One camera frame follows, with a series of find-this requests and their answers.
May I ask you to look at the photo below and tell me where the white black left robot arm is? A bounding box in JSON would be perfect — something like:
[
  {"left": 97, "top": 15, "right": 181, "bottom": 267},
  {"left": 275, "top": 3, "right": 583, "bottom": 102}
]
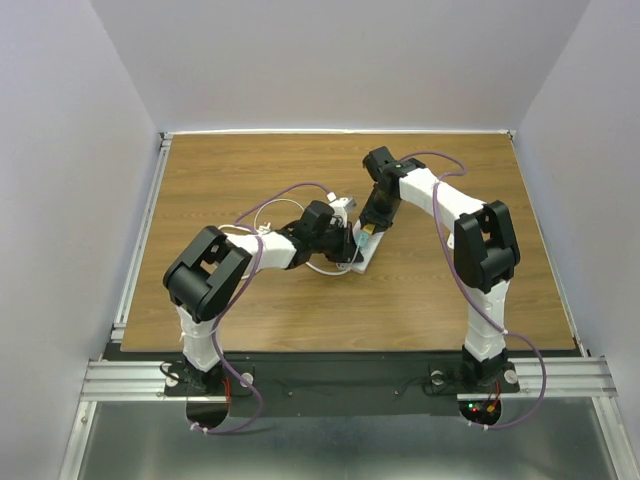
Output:
[{"left": 161, "top": 197, "right": 362, "bottom": 394}]

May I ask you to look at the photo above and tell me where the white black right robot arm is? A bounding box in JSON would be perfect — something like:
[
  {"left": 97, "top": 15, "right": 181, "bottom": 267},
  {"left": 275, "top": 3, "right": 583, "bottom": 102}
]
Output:
[{"left": 354, "top": 147, "right": 521, "bottom": 390}]

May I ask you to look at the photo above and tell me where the white power strip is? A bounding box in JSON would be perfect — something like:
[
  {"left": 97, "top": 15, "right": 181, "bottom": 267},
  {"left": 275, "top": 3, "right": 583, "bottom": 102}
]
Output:
[{"left": 351, "top": 221, "right": 385, "bottom": 274}]

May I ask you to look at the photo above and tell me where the white power strip cord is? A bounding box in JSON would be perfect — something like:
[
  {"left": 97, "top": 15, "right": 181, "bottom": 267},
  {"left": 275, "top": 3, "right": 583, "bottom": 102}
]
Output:
[{"left": 254, "top": 222, "right": 356, "bottom": 277}]

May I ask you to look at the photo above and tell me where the teal charger plug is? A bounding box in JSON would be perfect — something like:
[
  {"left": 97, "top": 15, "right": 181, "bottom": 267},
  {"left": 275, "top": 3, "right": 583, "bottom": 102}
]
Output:
[{"left": 354, "top": 230, "right": 371, "bottom": 250}]

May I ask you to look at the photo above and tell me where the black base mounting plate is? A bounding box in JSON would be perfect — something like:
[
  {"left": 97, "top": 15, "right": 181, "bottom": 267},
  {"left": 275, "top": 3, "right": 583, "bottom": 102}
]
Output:
[{"left": 160, "top": 351, "right": 520, "bottom": 424}]

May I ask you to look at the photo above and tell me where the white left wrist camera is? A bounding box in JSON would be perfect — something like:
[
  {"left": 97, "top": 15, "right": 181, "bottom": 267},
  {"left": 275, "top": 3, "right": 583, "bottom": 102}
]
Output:
[{"left": 327, "top": 192, "right": 357, "bottom": 225}]

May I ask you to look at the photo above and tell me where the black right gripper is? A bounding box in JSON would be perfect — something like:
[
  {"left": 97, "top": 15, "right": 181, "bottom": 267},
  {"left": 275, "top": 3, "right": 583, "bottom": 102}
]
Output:
[{"left": 357, "top": 183, "right": 399, "bottom": 235}]

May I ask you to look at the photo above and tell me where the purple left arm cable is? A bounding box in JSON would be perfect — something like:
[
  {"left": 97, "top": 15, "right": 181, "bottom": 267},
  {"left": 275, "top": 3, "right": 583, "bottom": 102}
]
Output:
[{"left": 188, "top": 182, "right": 336, "bottom": 435}]

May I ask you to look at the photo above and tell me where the aluminium frame rail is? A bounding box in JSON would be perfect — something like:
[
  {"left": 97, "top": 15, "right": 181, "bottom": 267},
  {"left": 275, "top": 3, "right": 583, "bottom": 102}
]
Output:
[{"left": 61, "top": 133, "right": 620, "bottom": 479}]

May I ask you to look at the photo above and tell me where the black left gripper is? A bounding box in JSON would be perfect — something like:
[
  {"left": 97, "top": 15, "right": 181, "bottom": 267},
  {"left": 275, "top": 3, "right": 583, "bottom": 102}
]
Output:
[{"left": 311, "top": 221, "right": 362, "bottom": 264}]

